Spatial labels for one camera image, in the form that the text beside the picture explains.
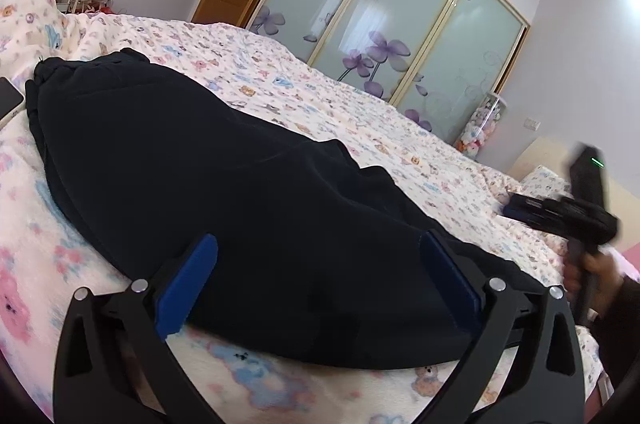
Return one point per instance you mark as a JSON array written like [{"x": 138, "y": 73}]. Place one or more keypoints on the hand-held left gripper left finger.
[{"x": 187, "y": 289}]

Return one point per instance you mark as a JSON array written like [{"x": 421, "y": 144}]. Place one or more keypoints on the clear cylinder of plush toys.
[{"x": 482, "y": 128}]

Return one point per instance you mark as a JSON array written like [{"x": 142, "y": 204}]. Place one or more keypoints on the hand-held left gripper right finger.
[{"x": 452, "y": 284}]

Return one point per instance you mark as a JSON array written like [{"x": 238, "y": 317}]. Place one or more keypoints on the bear printed pillow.
[{"x": 542, "y": 181}]

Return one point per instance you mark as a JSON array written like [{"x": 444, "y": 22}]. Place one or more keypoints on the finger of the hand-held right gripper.
[{"x": 522, "y": 210}]

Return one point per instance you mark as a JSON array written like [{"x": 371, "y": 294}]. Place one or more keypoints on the white wall socket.
[{"x": 531, "y": 123}]

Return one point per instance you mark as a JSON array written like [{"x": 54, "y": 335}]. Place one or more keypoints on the black pants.
[{"x": 210, "y": 184}]

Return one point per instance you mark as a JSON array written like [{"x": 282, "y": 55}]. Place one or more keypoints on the smartphone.
[{"x": 7, "y": 101}]

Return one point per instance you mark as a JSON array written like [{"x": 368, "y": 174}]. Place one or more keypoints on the bear printed blanket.
[{"x": 320, "y": 88}]

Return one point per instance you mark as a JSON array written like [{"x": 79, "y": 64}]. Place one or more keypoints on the person's right hand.
[{"x": 600, "y": 274}]

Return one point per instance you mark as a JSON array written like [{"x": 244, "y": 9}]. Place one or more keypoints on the person's right forearm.
[{"x": 622, "y": 334}]

